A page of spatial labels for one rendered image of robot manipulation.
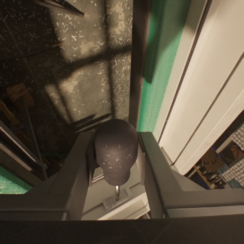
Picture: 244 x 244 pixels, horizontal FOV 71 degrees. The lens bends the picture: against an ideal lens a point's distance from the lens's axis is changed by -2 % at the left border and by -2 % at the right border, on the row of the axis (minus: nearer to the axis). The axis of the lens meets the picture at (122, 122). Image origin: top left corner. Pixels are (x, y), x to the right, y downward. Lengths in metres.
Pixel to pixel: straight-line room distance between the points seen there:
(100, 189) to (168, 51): 0.24
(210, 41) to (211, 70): 0.03
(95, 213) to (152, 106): 0.19
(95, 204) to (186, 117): 0.20
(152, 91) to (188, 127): 0.08
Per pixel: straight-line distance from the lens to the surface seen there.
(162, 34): 0.17
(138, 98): 0.24
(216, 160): 6.55
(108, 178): 0.18
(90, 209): 0.32
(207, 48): 0.20
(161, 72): 0.20
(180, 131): 0.28
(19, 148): 0.72
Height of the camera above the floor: 0.98
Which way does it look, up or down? 30 degrees down
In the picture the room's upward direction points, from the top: 146 degrees clockwise
